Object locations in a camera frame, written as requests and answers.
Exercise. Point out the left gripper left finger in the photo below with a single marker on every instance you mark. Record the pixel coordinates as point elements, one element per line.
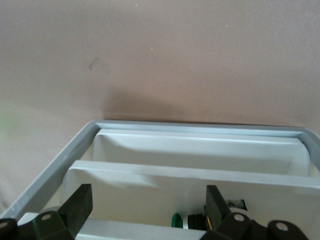
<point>50,227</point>

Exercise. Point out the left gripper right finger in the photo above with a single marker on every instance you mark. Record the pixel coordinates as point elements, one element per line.
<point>237,228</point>

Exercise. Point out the green mushroom push button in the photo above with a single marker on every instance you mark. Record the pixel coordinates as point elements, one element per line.
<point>177,220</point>

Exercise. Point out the white plastic drawer cabinet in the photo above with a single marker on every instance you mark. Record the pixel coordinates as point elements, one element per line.
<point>175,128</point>

